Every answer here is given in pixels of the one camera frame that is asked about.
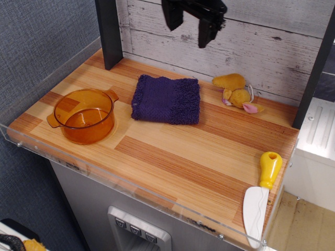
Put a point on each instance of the silver dispenser panel with buttons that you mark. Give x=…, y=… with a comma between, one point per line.
x=133, y=233

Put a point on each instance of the black vertical post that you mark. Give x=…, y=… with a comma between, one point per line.
x=311, y=86
x=109, y=30

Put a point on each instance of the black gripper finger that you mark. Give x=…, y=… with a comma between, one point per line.
x=207, y=31
x=173, y=14

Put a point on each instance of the black right vertical post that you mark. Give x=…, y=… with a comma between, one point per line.
x=311, y=86

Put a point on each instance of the yellow object bottom left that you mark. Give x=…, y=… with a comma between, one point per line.
x=33, y=245

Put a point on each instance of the black left vertical post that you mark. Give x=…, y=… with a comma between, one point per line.
x=109, y=30

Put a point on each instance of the grey toy fridge cabinet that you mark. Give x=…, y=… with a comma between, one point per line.
x=90, y=199

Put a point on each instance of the orange transparent plastic pot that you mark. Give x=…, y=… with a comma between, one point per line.
x=85, y=116

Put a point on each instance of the clear acrylic counter guard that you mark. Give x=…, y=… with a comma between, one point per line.
x=198, y=172

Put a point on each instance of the yellow handled white toy knife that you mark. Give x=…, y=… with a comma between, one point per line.
x=256, y=197

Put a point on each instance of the yellow plush potato toy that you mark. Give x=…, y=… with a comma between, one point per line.
x=235, y=94

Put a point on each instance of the purple folded towel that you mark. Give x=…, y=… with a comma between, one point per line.
x=164, y=100

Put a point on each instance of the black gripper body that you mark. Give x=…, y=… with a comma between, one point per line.
x=210, y=10

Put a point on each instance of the white ridged side surface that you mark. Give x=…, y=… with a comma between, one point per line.
x=316, y=135

